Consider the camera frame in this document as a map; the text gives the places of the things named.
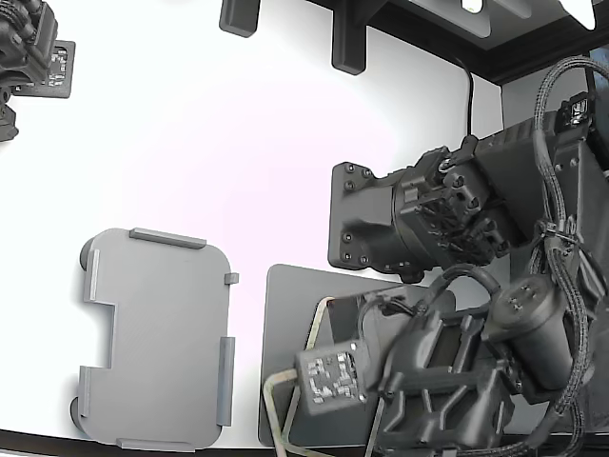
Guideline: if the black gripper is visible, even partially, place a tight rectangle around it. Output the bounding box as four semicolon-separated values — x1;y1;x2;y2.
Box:
374;308;518;457

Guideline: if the black six-joint robot arm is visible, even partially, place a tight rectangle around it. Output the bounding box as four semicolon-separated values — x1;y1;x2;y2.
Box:
327;51;609;457

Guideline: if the tall black bracket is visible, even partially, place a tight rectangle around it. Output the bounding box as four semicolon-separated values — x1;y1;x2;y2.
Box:
330;0;368;76

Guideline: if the small black bracket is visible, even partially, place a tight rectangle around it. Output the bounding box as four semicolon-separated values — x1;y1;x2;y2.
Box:
218;0;261;37

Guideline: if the braided cable bundle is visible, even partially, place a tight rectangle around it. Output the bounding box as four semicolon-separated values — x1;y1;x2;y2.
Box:
531;54;601;457

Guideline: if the grey frame holder with feet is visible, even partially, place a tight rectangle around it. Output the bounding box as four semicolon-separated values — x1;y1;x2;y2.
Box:
69;227;240;453

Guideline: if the thin black cable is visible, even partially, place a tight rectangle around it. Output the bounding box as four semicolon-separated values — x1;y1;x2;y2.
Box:
453;55;478;144

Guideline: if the camera module with circuit board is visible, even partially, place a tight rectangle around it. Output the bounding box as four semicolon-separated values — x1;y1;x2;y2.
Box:
16;39;77;101

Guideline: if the dark grey flat tray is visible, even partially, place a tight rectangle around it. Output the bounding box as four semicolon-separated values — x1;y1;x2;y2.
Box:
258;264;459;449

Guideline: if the black overhead frame structure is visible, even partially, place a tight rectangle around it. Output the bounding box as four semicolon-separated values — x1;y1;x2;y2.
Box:
308;0;609;88

